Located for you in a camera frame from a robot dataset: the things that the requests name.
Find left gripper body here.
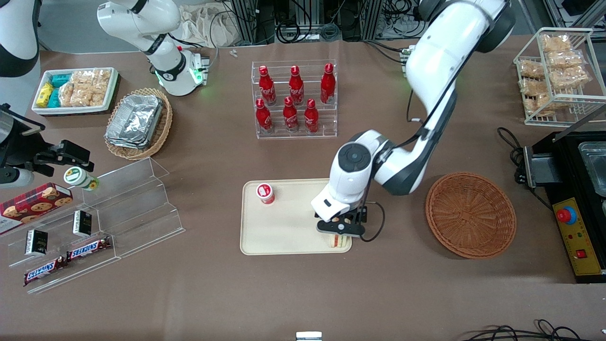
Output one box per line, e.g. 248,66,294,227
311,186,361,222

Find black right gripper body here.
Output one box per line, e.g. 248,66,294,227
0,104,53,178

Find beige plastic tray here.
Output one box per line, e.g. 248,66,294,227
240,178,353,256

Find white rectangular snack tray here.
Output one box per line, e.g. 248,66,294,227
31,67,119,116

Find light wicker basket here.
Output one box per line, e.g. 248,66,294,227
104,87,174,161

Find brown wicker basket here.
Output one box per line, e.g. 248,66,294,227
425,171,517,260

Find green white cup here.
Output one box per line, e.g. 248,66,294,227
63,166,100,192

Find red tartan cookie box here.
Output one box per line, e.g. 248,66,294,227
0,182,74,236

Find yellow snack pack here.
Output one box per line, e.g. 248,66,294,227
36,82,54,108

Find small black box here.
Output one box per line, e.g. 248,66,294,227
25,229,49,257
72,210,93,238

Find stack of foil trays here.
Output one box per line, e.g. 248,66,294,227
105,94,164,150

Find red white cup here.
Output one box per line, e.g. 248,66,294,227
256,183,276,205

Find clear acrylic bottle rack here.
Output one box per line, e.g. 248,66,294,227
251,60,338,140

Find clear acrylic stepped shelf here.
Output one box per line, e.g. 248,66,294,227
0,157,186,295

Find snickers bar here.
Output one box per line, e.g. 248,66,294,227
66,236,112,262
23,256,67,287

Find red cola bottle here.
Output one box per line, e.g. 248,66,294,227
320,63,337,105
304,99,320,134
258,65,277,106
283,96,300,133
255,99,274,134
289,65,305,106

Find beige cloth bag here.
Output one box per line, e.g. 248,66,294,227
179,4,238,48

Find fried snack bag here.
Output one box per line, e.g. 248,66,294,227
549,66,590,90
542,34,572,53
520,78,551,96
525,92,553,117
546,49,584,70
518,59,545,79

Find black countertop appliance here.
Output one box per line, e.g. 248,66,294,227
523,130,606,284

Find yellow emergency stop box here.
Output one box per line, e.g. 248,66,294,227
553,197,603,277

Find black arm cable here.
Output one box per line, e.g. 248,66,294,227
358,201,386,243

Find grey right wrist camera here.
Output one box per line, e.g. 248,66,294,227
0,168,35,189

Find black base cables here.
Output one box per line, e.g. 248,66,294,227
362,39,410,65

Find black table cable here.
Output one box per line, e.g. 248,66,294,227
497,126,554,212

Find aluminium frame rack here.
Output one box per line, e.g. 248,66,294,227
229,0,259,46

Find black floor cables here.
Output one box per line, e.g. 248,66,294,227
466,319,606,341

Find white wire basket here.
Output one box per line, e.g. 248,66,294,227
513,27,606,127

